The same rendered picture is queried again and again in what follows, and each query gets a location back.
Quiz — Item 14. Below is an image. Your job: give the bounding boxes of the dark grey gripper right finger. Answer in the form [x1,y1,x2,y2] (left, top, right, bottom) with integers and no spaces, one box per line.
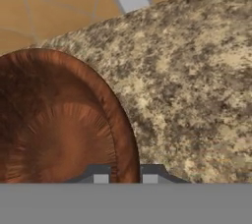
[140,163,191,185]

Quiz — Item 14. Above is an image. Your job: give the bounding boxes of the brown wooden bowl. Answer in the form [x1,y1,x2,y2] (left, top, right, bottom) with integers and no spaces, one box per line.
[0,47,142,185]

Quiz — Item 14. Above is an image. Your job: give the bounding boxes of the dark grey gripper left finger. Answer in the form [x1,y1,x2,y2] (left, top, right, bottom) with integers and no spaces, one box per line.
[66,164,113,185]

